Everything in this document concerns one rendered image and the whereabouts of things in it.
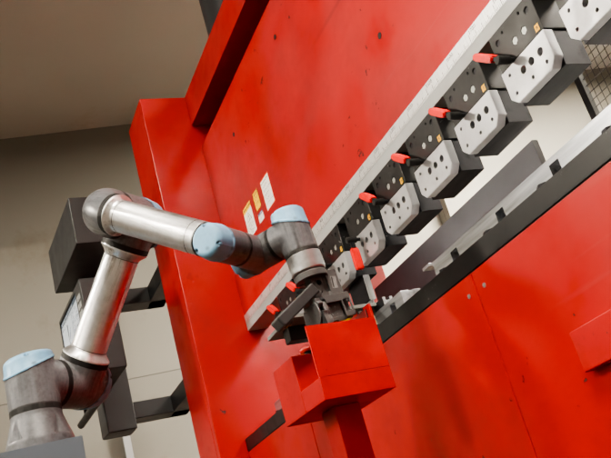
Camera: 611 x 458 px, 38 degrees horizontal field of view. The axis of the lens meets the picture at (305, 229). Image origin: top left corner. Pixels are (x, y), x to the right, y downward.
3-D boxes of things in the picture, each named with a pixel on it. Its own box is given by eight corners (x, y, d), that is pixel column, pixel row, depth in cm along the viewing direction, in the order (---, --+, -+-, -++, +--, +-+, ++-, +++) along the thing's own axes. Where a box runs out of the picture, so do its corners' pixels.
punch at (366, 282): (357, 319, 252) (348, 288, 255) (364, 318, 253) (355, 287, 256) (372, 306, 244) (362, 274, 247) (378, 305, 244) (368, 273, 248)
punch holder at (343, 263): (332, 296, 258) (316, 245, 264) (357, 293, 262) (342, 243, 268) (351, 276, 246) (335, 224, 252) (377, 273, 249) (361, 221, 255)
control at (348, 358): (286, 427, 183) (265, 345, 189) (353, 414, 190) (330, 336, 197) (325, 400, 166) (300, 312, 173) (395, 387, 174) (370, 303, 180)
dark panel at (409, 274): (407, 396, 332) (374, 289, 348) (412, 395, 333) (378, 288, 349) (589, 279, 238) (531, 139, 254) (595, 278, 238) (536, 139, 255)
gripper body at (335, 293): (358, 316, 179) (337, 263, 183) (322, 324, 175) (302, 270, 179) (343, 329, 185) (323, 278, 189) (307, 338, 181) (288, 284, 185)
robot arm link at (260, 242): (213, 243, 189) (252, 221, 184) (244, 253, 198) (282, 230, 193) (223, 276, 186) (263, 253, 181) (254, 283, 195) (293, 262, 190)
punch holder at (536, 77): (514, 107, 175) (486, 40, 181) (547, 106, 178) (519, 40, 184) (557, 63, 162) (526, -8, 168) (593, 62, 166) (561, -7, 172)
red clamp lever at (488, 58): (470, 53, 180) (499, 55, 171) (486, 52, 181) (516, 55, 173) (469, 61, 180) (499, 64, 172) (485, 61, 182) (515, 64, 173)
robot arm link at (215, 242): (66, 174, 201) (228, 215, 174) (101, 185, 210) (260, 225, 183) (53, 224, 201) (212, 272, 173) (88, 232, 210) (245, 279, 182)
